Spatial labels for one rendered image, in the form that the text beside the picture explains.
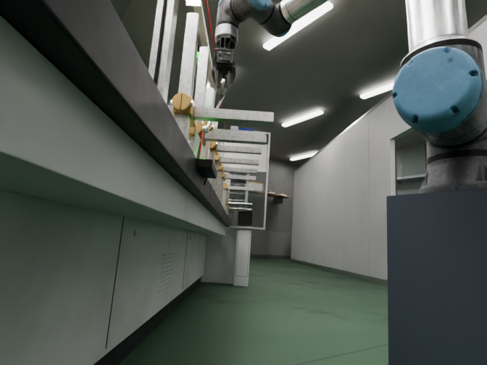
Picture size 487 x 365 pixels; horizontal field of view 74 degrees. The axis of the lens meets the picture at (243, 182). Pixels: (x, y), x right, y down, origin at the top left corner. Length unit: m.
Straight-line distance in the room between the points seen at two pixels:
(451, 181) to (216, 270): 3.21
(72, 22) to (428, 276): 0.75
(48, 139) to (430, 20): 0.73
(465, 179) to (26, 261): 0.89
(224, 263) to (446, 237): 3.18
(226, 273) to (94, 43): 3.55
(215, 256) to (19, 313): 3.17
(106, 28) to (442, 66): 0.58
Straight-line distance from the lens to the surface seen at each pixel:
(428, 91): 0.73
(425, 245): 0.82
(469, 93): 0.71
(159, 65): 0.71
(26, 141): 0.34
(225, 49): 1.28
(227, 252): 3.79
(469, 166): 0.86
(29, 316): 0.78
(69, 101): 0.40
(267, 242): 11.04
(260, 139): 1.21
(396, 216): 0.85
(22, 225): 0.70
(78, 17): 0.34
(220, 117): 0.97
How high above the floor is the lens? 0.46
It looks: 10 degrees up
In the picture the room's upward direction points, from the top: 4 degrees clockwise
